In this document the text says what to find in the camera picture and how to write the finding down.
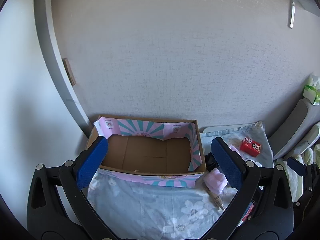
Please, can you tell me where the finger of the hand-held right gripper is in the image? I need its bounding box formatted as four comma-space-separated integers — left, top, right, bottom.
287, 157, 307, 178

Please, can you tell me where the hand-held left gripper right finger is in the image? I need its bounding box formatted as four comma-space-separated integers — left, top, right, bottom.
202, 137, 294, 240

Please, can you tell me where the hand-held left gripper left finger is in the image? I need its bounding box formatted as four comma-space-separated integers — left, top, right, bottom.
27, 135, 118, 240

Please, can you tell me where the small red carton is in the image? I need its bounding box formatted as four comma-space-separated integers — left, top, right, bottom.
240, 137, 262, 157

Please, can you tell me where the gold cosmetic tube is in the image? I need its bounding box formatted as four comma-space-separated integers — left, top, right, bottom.
206, 187, 225, 212

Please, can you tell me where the cardboard box with pink lining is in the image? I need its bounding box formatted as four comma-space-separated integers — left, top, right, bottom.
86, 115, 208, 188

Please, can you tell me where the grey chair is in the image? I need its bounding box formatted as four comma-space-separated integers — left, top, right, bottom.
267, 97, 320, 161

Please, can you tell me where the blue floral cloth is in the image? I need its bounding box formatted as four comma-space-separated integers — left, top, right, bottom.
87, 123, 275, 240

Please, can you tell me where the green tissue pack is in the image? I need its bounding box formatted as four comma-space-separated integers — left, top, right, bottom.
302, 74, 320, 105

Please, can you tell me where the wooden block on frame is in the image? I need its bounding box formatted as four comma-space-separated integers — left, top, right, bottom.
62, 58, 77, 87

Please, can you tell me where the grey door frame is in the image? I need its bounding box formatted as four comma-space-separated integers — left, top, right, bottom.
33, 0, 96, 138

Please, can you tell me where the white shelf bracket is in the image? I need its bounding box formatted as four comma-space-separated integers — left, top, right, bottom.
289, 0, 302, 29

